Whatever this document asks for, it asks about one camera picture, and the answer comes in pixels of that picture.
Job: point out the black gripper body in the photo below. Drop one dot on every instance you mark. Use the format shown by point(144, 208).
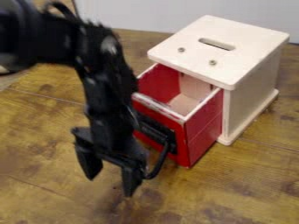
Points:
point(108, 83)

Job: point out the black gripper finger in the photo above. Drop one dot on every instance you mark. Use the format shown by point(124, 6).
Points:
point(90, 162)
point(132, 176)

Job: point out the black metal drawer handle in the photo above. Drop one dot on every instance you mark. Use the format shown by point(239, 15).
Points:
point(161, 137)

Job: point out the red wooden drawer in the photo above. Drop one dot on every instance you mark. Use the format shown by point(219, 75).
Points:
point(186, 105)

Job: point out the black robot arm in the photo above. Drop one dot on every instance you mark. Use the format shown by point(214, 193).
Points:
point(52, 36)

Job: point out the white wooden box cabinet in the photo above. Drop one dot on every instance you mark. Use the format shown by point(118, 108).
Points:
point(235, 56)

